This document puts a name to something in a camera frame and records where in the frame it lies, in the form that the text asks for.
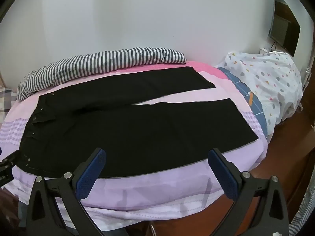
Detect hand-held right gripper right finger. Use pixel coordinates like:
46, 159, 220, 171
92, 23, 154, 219
207, 148, 289, 236

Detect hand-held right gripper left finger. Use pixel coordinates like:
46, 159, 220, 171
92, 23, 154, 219
25, 148, 107, 236

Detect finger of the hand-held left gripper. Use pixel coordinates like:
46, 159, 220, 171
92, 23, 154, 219
0, 150, 20, 171

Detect black pants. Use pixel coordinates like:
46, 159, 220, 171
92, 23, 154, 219
18, 66, 259, 179

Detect pink purple bed sheet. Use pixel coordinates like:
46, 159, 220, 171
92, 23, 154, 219
0, 60, 269, 220

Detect plaid pillow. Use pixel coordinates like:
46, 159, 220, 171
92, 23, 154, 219
0, 86, 18, 121

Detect blue checked cloth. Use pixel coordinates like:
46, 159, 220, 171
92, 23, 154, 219
218, 67, 269, 138

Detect grey striped cloth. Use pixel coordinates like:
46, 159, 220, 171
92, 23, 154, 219
289, 187, 315, 236

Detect white quilt with coloured shapes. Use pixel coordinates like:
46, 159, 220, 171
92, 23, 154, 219
214, 51, 304, 138

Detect grey white striped blanket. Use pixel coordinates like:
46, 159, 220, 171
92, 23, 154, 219
17, 47, 187, 101

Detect black wall television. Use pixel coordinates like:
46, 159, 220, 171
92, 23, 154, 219
268, 0, 301, 57

